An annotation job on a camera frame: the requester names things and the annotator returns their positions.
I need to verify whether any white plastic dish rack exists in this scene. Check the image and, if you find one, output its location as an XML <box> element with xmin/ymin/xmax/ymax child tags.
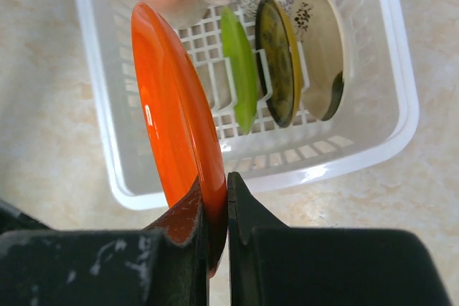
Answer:
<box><xmin>76</xmin><ymin>0</ymin><xmax>419</xmax><ymax>211</ymax></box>

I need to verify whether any cream plate with black marks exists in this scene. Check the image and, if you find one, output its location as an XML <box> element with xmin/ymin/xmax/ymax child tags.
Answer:
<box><xmin>290</xmin><ymin>0</ymin><xmax>351</xmax><ymax>121</ymax></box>

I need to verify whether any orange plate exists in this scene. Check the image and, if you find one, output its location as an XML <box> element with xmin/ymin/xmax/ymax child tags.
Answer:
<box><xmin>131</xmin><ymin>3</ymin><xmax>227</xmax><ymax>273</ymax></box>

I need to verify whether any black and yellow plate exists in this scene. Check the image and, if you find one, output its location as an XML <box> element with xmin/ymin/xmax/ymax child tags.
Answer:
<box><xmin>255</xmin><ymin>0</ymin><xmax>303</xmax><ymax>128</ymax></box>

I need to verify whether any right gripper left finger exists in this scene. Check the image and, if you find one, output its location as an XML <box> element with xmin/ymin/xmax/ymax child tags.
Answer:
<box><xmin>1</xmin><ymin>182</ymin><xmax>209</xmax><ymax>305</ymax></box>

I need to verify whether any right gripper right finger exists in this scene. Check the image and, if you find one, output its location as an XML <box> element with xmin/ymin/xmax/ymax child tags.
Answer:
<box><xmin>227</xmin><ymin>172</ymin><xmax>450</xmax><ymax>305</ymax></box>

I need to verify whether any green plate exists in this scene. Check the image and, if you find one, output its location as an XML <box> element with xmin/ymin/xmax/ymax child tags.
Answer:
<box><xmin>221</xmin><ymin>6</ymin><xmax>258</xmax><ymax>135</ymax></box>

